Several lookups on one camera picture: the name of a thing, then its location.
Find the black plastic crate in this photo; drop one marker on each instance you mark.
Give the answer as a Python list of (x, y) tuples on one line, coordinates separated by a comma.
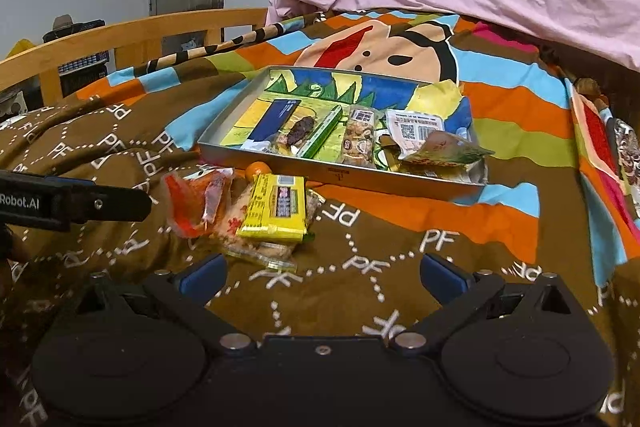
[(82, 72)]

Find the gold foil wrapper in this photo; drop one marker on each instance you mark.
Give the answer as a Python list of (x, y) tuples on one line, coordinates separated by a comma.
[(385, 153)]

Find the dark blue snack packet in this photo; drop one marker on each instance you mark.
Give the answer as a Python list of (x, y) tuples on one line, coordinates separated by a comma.
[(277, 119)]

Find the clear biscuit packet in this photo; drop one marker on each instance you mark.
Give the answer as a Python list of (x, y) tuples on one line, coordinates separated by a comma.
[(260, 251)]

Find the wooden bed frame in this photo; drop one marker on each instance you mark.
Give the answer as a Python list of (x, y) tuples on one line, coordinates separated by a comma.
[(125, 34)]

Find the yellow object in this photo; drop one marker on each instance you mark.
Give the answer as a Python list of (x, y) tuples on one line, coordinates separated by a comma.
[(20, 47)]

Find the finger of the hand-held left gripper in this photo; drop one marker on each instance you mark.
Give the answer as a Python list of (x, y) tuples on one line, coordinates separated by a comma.
[(110, 207)]

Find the clear nut bar packet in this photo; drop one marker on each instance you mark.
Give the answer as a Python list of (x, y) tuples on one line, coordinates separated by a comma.
[(360, 137)]

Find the orange snack packet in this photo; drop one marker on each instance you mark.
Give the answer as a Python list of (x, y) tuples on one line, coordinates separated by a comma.
[(187, 202)]

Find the white coded snack packet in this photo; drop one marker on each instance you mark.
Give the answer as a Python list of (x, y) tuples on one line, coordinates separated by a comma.
[(415, 124)]

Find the brown printed blanket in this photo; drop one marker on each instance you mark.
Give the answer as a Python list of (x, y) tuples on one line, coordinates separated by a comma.
[(125, 142)]

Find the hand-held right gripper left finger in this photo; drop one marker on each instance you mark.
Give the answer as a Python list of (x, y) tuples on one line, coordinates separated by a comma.
[(205, 277)]

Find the clear packet with brown snack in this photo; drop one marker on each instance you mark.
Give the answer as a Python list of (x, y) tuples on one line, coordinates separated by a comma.
[(298, 131)]

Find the green rimmed snack packet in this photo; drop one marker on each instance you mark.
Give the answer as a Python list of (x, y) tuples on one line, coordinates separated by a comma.
[(440, 152)]

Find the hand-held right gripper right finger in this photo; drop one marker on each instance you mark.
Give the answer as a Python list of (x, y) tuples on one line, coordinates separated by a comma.
[(442, 277)]

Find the brown hat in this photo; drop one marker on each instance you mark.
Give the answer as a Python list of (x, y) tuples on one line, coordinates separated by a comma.
[(70, 24)]

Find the tiger striped cloth strip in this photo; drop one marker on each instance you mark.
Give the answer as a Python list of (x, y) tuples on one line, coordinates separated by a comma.
[(210, 49)]

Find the yellow snack packet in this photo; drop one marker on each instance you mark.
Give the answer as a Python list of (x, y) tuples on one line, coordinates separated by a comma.
[(275, 207)]

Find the floral cloth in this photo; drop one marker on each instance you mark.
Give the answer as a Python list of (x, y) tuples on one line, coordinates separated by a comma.
[(627, 157)]

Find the green stick snack packet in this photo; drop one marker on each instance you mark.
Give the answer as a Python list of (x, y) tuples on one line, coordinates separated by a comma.
[(320, 132)]

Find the small orange fruit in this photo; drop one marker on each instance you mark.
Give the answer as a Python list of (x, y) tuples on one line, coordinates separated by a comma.
[(257, 169)]

